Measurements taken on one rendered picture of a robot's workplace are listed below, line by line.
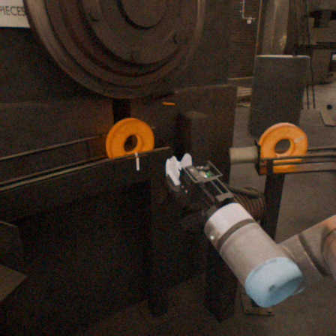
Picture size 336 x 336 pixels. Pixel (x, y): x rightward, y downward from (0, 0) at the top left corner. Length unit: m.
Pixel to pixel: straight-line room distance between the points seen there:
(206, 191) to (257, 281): 0.19
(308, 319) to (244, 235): 0.94
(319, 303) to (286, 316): 0.17
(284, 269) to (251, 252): 0.05
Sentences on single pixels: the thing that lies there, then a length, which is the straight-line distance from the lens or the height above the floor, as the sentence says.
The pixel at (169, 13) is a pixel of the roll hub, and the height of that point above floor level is 1.09.
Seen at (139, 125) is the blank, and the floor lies 0.79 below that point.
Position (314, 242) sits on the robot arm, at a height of 0.69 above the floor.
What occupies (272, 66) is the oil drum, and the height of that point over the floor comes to 0.79.
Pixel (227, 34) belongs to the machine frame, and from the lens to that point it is 1.22.
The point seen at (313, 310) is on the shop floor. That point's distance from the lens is 1.48.
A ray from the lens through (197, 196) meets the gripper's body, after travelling 0.61.
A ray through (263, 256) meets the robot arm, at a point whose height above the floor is 0.71.
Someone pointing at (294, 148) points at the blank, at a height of 0.70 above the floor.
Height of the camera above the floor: 1.03
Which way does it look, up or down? 23 degrees down
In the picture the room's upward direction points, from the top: straight up
